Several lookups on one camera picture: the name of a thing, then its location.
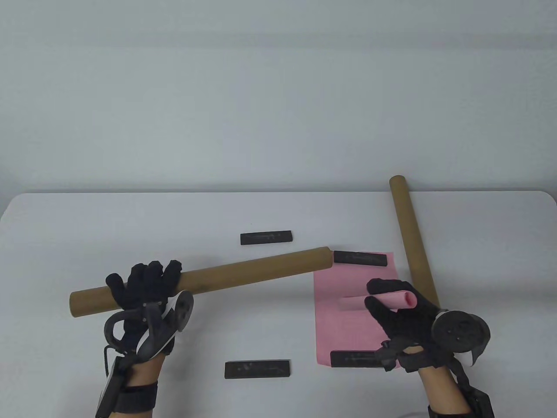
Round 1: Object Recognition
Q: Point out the pink paper sheet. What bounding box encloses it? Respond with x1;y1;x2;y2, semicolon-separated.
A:
313;251;414;368
339;291;417;312

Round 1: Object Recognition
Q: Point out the person's left forearm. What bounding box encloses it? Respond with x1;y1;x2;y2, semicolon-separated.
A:
126;355;165;388

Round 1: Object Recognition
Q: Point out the black wrist strap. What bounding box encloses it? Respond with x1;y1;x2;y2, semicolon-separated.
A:
117;382;158;412
428;404;473;418

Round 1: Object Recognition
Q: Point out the brown cardboard mailing tube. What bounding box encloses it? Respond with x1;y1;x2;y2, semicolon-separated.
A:
389;175;440;312
69;247;334;319

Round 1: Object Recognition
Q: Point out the black paperweight bar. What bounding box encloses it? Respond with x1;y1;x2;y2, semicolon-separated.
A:
240;231;294;246
333;251;388;267
330;351;388;369
225;360;291;379

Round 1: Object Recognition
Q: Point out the grey hand-mounted controller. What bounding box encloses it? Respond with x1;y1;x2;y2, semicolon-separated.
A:
432;309;491;366
103;291;195;362

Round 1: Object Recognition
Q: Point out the grey wrist-mounted box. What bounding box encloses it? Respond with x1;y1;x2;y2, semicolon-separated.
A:
457;361;495;418
96;351;131;418

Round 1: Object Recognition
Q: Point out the person's left hand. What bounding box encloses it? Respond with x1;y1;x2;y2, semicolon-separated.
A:
106;260;183;365

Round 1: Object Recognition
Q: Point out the person's right hand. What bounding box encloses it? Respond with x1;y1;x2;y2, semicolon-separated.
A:
365;279;454;373

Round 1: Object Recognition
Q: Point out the person's right forearm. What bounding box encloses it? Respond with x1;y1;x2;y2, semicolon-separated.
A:
419;368;473;418

